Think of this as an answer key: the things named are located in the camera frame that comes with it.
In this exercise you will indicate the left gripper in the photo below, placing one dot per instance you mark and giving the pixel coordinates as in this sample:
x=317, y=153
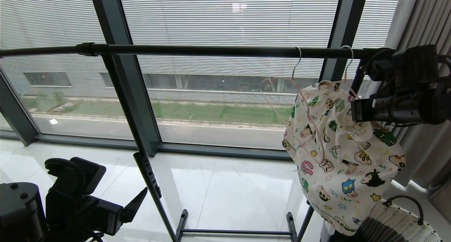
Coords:
x=84, y=213

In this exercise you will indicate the beige curtain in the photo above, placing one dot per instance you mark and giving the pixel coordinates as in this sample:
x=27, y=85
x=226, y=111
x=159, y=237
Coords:
x=422, y=16

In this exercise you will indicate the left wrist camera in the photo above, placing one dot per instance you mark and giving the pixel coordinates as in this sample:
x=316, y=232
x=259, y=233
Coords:
x=77, y=175

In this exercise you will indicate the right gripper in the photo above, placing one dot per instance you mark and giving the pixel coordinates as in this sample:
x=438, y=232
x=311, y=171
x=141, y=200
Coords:
x=387, y=110

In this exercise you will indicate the cream printed garment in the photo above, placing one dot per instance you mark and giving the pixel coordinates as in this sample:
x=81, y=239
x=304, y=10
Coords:
x=345, y=164

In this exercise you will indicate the window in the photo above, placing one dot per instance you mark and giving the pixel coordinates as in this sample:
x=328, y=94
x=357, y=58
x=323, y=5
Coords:
x=225, y=20

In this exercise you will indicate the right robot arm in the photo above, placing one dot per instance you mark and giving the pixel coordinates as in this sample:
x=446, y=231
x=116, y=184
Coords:
x=438, y=108

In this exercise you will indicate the black clothes rack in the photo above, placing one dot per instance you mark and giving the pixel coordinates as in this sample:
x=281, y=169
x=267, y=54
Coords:
x=211, y=51

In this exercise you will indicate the pink clothes hanger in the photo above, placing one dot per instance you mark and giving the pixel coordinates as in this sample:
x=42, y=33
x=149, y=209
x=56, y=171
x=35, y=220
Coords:
x=347, y=64
x=282, y=108

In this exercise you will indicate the white laundry basket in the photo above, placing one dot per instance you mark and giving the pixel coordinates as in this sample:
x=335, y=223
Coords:
x=394, y=224

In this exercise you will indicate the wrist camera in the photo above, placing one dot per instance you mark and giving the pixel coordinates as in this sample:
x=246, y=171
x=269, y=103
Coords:
x=77, y=175
x=415, y=67

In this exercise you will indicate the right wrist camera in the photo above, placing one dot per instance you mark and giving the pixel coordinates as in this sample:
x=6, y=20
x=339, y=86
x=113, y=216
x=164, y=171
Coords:
x=415, y=67

